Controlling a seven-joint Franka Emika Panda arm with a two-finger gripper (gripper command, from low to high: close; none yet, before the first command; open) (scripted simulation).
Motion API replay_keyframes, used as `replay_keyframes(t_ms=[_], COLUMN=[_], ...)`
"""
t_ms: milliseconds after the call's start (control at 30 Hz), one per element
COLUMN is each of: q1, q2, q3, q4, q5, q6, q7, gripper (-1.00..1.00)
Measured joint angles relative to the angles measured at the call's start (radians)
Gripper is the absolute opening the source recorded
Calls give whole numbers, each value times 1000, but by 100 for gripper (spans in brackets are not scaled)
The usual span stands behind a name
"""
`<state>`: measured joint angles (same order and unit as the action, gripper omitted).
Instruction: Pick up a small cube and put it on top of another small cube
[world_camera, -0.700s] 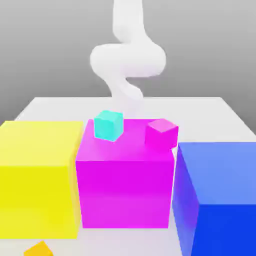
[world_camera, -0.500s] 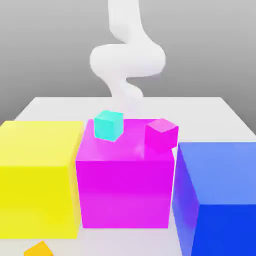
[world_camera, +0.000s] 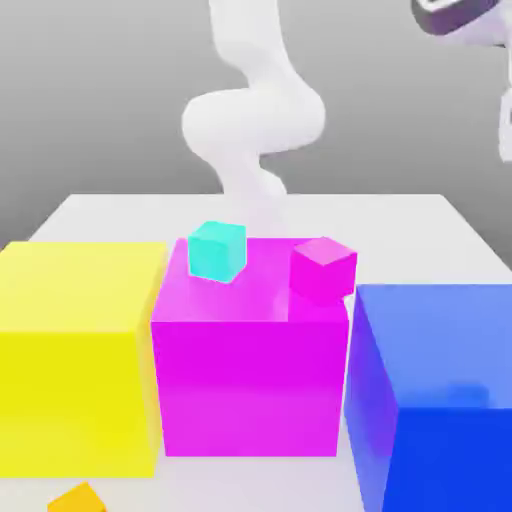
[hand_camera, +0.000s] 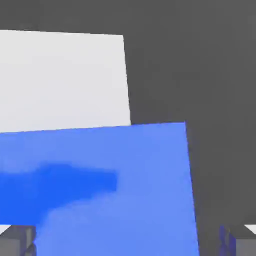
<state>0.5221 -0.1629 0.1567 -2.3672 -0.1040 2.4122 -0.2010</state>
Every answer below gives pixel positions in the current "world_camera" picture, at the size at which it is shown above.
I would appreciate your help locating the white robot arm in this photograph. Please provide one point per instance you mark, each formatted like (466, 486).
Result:
(256, 120)

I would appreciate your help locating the small cyan cube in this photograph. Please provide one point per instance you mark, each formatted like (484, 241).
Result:
(216, 252)

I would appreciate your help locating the small magenta cube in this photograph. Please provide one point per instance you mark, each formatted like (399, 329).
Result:
(323, 272)

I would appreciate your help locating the small orange cube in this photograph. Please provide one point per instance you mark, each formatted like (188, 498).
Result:
(78, 500)

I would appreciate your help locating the large magenta box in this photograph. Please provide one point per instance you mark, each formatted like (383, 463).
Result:
(248, 380)

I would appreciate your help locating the large yellow box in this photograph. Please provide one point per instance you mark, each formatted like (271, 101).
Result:
(72, 360)

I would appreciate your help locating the large blue box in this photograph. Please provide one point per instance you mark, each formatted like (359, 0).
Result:
(448, 440)

